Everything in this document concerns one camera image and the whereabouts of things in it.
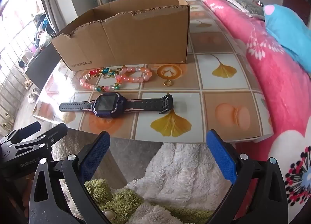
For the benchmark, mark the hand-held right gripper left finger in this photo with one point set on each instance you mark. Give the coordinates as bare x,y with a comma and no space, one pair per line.
97,156

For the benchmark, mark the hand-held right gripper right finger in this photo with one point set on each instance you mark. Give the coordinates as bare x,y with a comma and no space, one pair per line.
222,156

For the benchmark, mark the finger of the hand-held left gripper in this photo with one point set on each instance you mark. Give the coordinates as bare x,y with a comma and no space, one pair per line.
54,132
32,126

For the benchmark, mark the purple and black smartwatch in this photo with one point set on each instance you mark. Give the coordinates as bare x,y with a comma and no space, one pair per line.
107,104

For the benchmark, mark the brown cardboard box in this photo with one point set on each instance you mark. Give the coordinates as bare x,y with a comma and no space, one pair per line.
121,41

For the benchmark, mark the white shoe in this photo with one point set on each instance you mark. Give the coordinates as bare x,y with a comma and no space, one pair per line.
31,98

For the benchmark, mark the beige shoe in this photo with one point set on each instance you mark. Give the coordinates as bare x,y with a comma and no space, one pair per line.
28,84

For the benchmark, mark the white and green fleece clothing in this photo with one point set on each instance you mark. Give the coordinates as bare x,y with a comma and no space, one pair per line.
182,170

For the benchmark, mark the metal balcony railing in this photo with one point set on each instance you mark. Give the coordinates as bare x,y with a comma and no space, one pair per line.
9,80

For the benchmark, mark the pearl button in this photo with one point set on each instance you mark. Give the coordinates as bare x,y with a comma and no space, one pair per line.
108,215

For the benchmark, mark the black board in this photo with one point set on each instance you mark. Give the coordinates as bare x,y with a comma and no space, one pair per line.
41,65

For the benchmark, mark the ginkgo print tablecloth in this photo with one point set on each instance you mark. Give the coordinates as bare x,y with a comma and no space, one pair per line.
211,80

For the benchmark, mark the pink floral blanket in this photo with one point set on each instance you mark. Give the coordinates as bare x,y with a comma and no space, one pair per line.
279,80

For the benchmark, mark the pile of clothes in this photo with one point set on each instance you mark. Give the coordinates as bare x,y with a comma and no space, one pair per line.
42,27

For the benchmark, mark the blue plush pillow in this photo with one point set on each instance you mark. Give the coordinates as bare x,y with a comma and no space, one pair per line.
286,27

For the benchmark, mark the grey lace pillow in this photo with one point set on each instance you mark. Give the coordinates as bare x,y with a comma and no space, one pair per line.
245,5

